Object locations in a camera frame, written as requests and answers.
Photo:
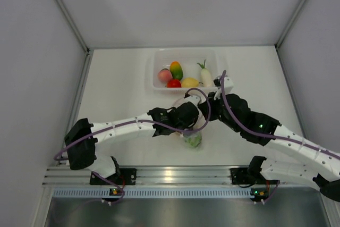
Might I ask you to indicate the white slotted cable duct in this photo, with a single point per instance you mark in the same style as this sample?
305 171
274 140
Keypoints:
112 193

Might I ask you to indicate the green fake avocado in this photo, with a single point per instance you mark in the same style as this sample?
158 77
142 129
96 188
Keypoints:
176 70

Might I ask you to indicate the clear plastic perforated bin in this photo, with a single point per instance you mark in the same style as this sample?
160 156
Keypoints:
189 60

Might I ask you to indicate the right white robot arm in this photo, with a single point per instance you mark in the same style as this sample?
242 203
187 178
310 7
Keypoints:
315 166

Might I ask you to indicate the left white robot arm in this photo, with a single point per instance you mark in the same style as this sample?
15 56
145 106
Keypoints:
89 145

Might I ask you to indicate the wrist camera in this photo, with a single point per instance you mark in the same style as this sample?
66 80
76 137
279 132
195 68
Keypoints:
228 86
194 99

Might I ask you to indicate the pale yellow fake pear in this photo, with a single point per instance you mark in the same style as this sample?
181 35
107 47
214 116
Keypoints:
189 83

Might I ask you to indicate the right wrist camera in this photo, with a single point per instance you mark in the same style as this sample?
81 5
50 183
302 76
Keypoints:
228 86

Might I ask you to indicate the clear zip top bag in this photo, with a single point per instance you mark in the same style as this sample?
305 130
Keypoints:
198 122

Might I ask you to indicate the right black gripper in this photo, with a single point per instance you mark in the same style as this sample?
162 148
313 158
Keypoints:
213 102

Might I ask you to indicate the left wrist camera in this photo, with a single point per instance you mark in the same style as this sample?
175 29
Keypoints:
194 99

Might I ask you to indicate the pink fake peach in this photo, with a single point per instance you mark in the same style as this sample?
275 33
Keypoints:
164 76

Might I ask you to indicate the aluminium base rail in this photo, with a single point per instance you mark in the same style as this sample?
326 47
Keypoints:
149 175

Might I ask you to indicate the red fake apple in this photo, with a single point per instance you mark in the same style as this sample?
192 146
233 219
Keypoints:
174 83

